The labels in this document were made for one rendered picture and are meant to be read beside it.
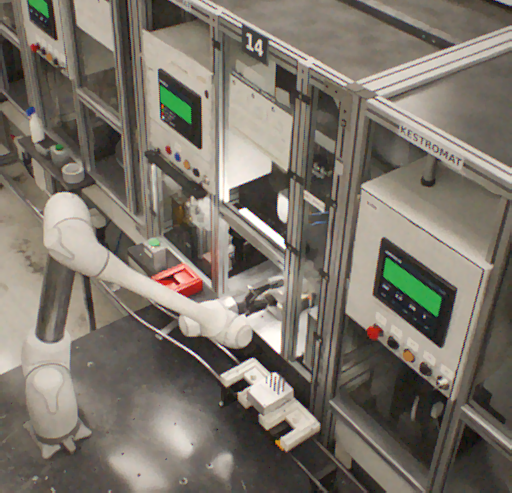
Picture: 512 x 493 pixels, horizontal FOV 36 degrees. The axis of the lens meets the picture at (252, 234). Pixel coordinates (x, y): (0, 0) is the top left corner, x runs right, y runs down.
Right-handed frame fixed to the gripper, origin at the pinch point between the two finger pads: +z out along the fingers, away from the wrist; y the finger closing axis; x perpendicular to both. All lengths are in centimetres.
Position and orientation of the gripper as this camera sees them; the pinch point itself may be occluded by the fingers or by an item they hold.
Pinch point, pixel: (276, 290)
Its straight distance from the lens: 293.6
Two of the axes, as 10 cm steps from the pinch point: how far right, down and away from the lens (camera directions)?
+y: 1.2, -8.2, -5.5
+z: 7.9, -2.6, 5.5
